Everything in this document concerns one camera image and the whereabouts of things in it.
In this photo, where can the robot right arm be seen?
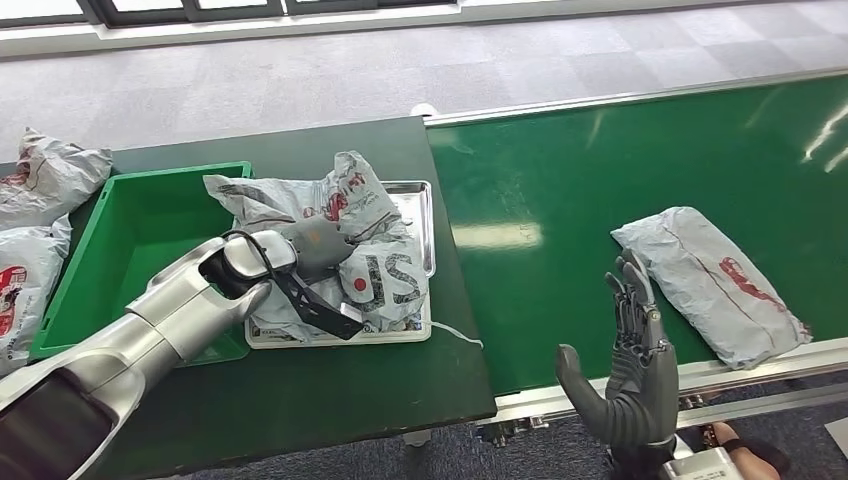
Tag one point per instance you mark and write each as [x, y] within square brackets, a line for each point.
[636, 464]

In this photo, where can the white flat sheet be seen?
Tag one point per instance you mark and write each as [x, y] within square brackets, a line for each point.
[839, 437]

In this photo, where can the oblong grey package red print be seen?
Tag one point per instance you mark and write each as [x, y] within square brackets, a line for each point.
[715, 285]

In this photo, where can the green conveyor belt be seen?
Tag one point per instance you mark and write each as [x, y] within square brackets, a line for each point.
[563, 185]

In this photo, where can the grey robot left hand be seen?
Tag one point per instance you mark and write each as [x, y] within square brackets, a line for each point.
[318, 245]

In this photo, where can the dark window frame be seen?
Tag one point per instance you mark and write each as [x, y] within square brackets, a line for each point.
[192, 9]

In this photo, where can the white electronic scale steel tray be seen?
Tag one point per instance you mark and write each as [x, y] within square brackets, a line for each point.
[414, 205]

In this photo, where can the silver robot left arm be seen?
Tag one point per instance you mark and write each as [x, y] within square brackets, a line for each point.
[146, 331]

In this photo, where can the green plastic crate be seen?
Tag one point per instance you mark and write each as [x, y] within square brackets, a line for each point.
[139, 232]

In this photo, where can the grey package with black letters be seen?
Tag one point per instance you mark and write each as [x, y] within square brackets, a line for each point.
[387, 278]

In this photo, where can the person's hand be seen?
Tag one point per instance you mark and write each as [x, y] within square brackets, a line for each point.
[745, 460]

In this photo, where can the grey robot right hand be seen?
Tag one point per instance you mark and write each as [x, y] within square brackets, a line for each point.
[639, 397]

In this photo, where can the crumpled grey plastic package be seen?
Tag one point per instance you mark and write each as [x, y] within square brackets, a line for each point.
[53, 179]

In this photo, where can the thin white strip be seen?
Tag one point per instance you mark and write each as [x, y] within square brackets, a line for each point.
[457, 333]

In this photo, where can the grey package with red logo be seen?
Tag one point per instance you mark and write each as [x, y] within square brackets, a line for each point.
[23, 291]

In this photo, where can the white window sill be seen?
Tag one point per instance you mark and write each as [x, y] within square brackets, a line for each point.
[265, 30]

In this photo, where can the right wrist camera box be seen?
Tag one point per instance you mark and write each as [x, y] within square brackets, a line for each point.
[705, 467]

